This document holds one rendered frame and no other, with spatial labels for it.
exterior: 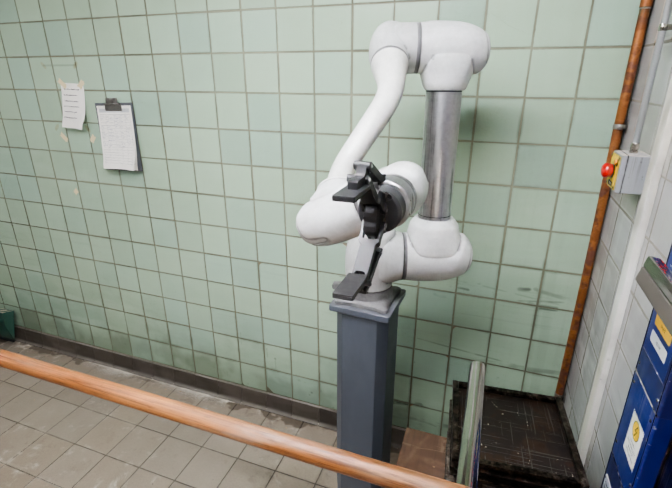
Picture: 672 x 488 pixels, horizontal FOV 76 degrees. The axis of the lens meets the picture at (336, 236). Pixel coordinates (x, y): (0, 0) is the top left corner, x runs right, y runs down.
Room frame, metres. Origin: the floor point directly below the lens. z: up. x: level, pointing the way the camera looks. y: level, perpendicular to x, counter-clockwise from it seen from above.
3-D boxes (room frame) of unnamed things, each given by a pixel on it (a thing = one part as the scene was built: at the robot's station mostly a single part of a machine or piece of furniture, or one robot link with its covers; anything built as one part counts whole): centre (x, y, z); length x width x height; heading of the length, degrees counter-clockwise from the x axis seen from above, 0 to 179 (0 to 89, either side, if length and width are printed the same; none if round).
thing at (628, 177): (1.15, -0.78, 1.46); 0.10 x 0.07 x 0.10; 160
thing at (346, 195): (0.55, -0.02, 1.56); 0.07 x 0.03 x 0.01; 159
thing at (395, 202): (0.67, -0.07, 1.49); 0.09 x 0.07 x 0.08; 159
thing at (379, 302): (1.30, -0.09, 1.03); 0.22 x 0.18 x 0.06; 67
